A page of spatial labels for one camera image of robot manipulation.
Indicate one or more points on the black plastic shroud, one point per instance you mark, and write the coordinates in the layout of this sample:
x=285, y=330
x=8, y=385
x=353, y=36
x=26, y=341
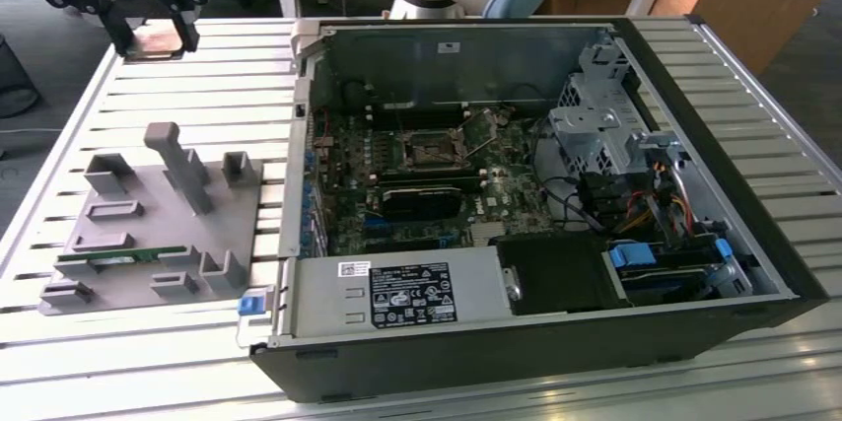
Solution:
x=552, y=273

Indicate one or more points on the green motherboard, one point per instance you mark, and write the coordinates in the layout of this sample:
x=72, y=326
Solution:
x=348, y=169

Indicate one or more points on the blue disk carrier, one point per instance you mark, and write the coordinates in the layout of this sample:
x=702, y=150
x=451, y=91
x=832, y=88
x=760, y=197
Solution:
x=631, y=257

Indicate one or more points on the silver heat sink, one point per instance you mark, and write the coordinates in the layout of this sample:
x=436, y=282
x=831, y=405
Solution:
x=487, y=234

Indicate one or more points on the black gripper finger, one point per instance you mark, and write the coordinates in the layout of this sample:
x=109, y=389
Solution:
x=114, y=31
x=185, y=29

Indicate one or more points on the blue case latch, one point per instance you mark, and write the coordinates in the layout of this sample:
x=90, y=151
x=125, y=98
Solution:
x=252, y=305

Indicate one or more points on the green RAM stick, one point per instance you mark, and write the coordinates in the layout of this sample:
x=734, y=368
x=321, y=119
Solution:
x=118, y=254

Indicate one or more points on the silver disk bay cage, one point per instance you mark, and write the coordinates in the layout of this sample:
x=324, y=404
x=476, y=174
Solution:
x=591, y=130

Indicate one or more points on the black graphics card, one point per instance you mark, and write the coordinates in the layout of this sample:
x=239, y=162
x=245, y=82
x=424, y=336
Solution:
x=420, y=204

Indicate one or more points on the grey plastic parts rack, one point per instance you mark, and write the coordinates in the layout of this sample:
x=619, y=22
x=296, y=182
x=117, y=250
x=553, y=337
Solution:
x=151, y=224

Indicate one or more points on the grey power supply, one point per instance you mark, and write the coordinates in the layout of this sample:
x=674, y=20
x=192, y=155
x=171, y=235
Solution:
x=315, y=293

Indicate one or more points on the black RAM slot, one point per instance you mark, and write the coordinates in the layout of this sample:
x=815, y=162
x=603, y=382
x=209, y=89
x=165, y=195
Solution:
x=427, y=118
x=427, y=179

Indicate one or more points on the silver green CPU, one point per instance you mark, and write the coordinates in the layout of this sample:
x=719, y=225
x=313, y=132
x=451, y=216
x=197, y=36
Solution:
x=155, y=39

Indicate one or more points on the CPU socket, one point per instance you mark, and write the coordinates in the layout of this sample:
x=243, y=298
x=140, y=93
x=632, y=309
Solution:
x=435, y=149

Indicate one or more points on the black open PC case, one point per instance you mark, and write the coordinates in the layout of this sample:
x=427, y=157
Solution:
x=460, y=369

